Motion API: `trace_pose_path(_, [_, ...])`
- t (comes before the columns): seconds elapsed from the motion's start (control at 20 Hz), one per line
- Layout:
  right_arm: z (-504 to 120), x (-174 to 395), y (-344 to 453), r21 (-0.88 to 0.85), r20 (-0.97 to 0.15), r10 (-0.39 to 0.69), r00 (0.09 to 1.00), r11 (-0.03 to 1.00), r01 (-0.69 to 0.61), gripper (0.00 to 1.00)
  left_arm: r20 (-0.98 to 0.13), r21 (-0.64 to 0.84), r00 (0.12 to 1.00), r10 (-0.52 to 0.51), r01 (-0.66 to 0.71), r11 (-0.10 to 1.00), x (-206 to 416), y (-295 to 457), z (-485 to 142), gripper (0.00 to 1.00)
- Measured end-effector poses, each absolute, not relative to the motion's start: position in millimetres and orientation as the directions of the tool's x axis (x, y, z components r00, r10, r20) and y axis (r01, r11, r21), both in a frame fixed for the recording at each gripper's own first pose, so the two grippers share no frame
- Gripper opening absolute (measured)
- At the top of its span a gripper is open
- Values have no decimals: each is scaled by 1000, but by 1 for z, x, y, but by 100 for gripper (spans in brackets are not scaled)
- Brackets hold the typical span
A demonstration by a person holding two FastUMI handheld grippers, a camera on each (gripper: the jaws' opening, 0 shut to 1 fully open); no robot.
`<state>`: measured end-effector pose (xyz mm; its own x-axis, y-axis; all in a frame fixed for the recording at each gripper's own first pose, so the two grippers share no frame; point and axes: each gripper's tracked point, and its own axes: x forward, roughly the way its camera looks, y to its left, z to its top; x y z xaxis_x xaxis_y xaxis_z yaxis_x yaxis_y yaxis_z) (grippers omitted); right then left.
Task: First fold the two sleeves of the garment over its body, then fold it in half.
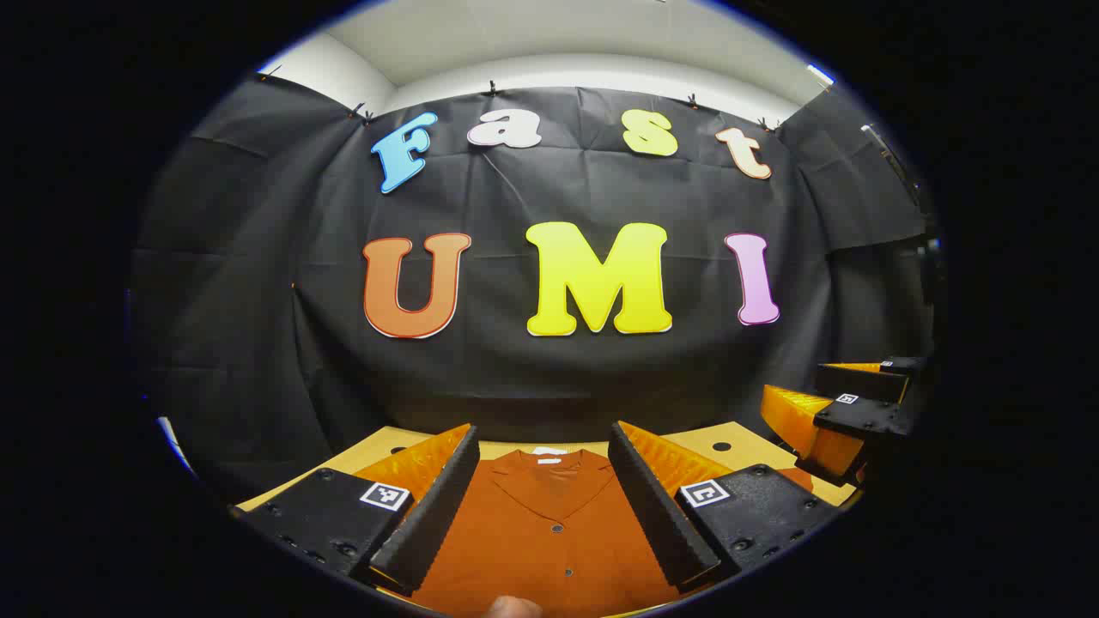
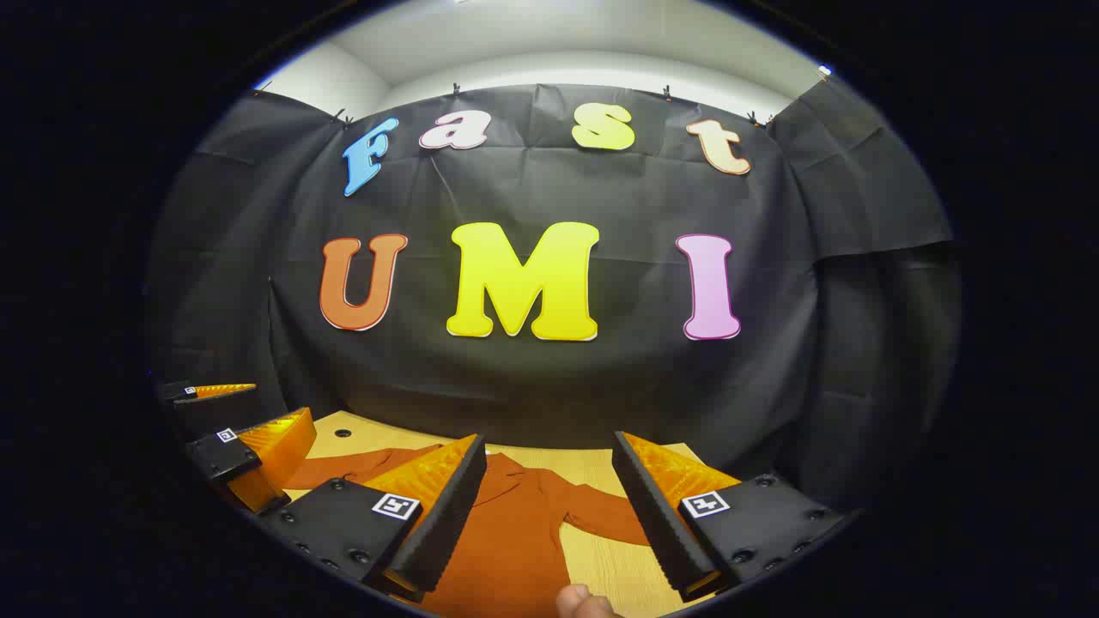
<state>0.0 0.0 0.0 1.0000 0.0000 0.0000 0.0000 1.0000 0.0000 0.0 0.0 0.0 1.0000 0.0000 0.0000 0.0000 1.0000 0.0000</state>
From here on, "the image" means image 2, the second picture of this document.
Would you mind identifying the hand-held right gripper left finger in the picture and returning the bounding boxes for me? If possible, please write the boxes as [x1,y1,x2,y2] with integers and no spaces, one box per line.
[258,433,488,603]

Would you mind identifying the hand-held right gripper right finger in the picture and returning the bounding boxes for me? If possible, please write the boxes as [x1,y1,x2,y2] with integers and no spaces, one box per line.
[611,431,851,603]

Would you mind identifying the orange button jacket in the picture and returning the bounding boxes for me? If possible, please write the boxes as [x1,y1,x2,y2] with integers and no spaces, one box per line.
[283,442,653,618]

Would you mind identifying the black backdrop cloth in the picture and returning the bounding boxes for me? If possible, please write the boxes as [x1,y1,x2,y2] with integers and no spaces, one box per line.
[146,82,962,516]

